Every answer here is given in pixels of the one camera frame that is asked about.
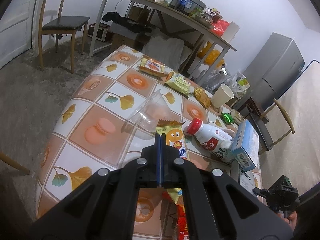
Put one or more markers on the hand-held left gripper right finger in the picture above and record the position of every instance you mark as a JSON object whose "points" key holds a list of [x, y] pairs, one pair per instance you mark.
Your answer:
{"points": [[163, 152]]}

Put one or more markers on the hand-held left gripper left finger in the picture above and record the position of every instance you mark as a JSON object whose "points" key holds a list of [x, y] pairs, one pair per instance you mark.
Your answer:
{"points": [[156, 152]]}

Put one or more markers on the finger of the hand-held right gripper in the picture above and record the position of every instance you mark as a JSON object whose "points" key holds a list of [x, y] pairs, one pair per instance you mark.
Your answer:
{"points": [[260, 193]]}

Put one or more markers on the person's right hand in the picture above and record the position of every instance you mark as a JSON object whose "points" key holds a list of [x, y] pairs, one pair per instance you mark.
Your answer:
{"points": [[292, 220]]}

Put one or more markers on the clear plastic cup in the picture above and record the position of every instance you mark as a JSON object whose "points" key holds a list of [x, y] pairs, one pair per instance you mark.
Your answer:
{"points": [[147, 115]]}

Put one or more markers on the white bottle red cap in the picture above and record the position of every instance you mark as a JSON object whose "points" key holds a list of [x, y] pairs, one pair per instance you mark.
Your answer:
{"points": [[210, 135]]}

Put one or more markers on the white printed carton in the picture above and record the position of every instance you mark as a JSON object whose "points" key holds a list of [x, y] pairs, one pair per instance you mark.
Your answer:
{"points": [[222, 155]]}

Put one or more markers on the blue white carton box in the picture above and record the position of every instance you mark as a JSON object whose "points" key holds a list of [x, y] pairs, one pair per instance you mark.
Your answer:
{"points": [[246, 140]]}

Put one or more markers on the yellow brown snack packet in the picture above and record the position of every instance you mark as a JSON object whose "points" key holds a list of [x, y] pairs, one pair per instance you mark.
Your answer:
{"points": [[202, 97]]}

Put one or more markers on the red snack packet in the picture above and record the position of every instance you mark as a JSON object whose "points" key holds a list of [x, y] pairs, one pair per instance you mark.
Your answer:
{"points": [[181, 220]]}

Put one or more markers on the yellow green snack packet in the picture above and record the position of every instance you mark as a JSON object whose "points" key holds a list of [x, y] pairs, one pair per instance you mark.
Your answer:
{"points": [[178, 82]]}

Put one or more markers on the green foil wrapper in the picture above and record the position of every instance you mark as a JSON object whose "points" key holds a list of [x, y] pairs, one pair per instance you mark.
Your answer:
{"points": [[227, 118]]}

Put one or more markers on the paper cup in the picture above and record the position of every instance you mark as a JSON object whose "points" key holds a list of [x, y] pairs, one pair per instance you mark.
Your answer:
{"points": [[221, 96]]}

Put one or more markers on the patterned tablecloth table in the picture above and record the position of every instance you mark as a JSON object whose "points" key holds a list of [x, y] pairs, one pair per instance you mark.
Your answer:
{"points": [[82, 110]]}

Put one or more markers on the orange snack packet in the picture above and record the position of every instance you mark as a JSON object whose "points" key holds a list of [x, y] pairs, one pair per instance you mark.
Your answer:
{"points": [[152, 66]]}

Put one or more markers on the clear plastic bag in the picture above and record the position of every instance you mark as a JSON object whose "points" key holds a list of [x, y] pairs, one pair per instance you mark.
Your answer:
{"points": [[215, 80]]}

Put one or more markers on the dark wooden stool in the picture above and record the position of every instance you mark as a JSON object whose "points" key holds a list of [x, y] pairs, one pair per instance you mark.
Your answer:
{"points": [[247, 103]]}

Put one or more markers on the green white carton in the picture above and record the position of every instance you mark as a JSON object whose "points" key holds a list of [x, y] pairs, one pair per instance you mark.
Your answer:
{"points": [[243, 83]]}

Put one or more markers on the grey cushion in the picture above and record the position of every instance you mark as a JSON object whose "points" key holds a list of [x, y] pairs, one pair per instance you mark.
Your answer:
{"points": [[162, 47]]}

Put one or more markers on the yellow plastic bag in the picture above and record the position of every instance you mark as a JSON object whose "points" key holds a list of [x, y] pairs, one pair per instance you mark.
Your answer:
{"points": [[212, 55]]}

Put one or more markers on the grey fridge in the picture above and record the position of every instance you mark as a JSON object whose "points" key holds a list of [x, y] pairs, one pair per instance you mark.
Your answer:
{"points": [[277, 67]]}

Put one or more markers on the grey desk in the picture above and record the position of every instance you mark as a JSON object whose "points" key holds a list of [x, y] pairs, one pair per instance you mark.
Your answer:
{"points": [[225, 42]]}

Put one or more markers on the small brown oven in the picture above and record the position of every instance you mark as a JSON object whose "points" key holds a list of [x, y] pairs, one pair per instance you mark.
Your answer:
{"points": [[98, 31]]}

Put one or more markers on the red plastic bag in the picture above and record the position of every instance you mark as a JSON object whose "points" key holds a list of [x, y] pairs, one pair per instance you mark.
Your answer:
{"points": [[221, 27]]}

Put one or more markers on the white container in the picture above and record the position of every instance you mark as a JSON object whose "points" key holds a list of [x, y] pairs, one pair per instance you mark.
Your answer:
{"points": [[231, 32]]}

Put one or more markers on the brown cardboard box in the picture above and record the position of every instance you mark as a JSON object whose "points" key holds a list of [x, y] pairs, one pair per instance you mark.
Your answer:
{"points": [[137, 13]]}

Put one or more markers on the grey rice cooker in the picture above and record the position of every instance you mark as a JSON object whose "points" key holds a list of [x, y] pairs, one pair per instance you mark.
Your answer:
{"points": [[192, 3]]}

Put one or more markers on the white door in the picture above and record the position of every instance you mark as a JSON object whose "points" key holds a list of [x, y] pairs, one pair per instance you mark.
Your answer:
{"points": [[15, 17]]}

